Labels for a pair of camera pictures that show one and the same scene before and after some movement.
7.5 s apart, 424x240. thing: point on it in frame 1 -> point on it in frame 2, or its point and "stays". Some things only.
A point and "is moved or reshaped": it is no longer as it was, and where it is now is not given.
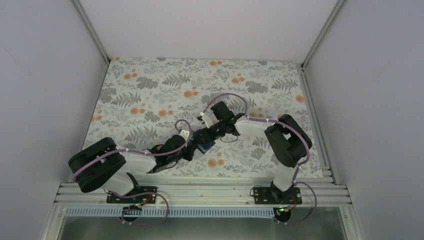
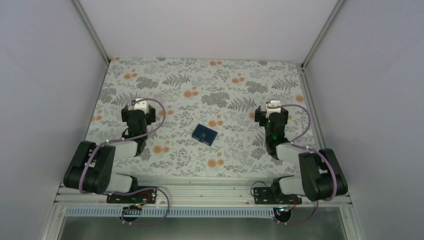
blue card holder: [203, 147] is moved or reshaped
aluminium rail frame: [325, 194] stays
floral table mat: [143, 103] stays
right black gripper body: [215, 134] -> [260, 115]
